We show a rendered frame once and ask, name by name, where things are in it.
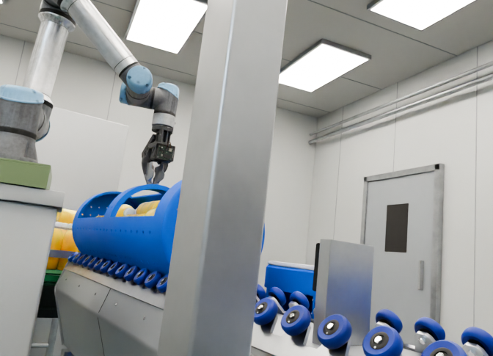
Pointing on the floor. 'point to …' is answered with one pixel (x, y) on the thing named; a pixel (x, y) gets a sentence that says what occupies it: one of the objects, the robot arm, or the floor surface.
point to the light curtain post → (225, 175)
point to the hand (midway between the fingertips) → (151, 186)
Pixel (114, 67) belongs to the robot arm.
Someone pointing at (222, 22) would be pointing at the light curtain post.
